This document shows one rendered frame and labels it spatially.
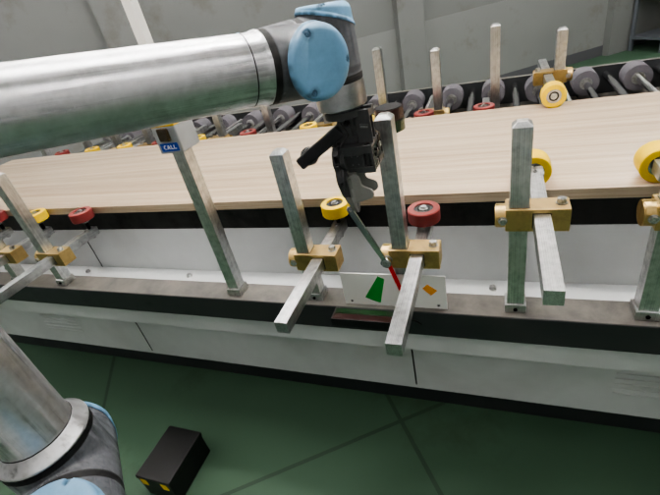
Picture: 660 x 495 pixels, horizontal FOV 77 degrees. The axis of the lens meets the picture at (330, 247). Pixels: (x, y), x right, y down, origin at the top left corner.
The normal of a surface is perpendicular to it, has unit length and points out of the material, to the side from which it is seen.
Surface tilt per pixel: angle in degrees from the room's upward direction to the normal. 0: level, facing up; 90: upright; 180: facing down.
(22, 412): 90
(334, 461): 0
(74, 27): 90
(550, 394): 90
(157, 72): 68
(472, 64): 90
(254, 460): 0
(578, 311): 0
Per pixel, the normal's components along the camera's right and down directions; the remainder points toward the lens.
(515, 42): 0.29, 0.46
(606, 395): -0.31, 0.55
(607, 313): -0.20, -0.83
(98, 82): 0.44, 0.04
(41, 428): 0.87, 0.08
